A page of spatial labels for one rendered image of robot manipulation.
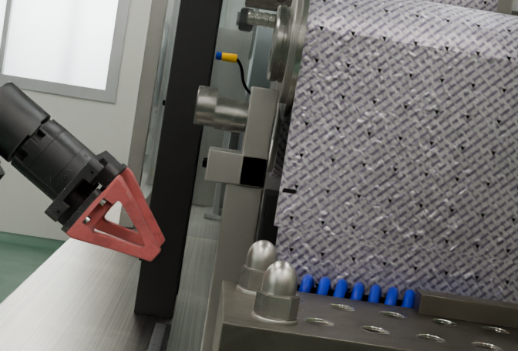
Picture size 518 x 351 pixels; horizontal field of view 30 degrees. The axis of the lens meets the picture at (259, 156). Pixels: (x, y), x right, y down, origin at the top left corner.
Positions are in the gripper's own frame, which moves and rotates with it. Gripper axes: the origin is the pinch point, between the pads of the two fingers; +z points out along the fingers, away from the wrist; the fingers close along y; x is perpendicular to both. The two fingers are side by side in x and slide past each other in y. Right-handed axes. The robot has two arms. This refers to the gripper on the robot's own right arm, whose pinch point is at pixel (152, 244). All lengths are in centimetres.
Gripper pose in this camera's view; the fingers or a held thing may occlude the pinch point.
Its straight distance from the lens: 90.1
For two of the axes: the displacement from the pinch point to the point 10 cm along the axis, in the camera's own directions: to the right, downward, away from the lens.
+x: 6.6, -7.5, -0.3
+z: 7.5, 6.6, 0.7
